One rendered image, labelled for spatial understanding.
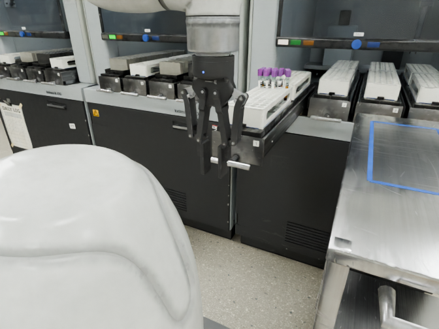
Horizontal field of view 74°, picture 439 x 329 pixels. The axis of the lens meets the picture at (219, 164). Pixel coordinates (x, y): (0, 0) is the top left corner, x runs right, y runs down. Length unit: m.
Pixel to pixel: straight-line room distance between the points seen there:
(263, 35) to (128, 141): 0.85
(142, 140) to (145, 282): 1.37
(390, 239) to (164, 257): 0.29
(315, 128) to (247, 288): 0.74
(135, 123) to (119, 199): 1.36
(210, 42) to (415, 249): 0.40
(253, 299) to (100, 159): 1.20
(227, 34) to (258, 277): 1.14
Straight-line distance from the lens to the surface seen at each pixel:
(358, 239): 0.39
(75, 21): 1.79
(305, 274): 1.49
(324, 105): 1.10
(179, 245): 0.20
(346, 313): 1.03
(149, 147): 1.51
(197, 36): 0.51
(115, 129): 1.62
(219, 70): 0.51
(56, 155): 0.22
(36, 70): 1.97
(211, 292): 1.37
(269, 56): 1.21
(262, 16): 1.22
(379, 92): 1.12
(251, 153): 0.70
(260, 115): 0.70
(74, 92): 1.77
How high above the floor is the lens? 1.05
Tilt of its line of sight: 26 degrees down
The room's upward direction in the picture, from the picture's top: straight up
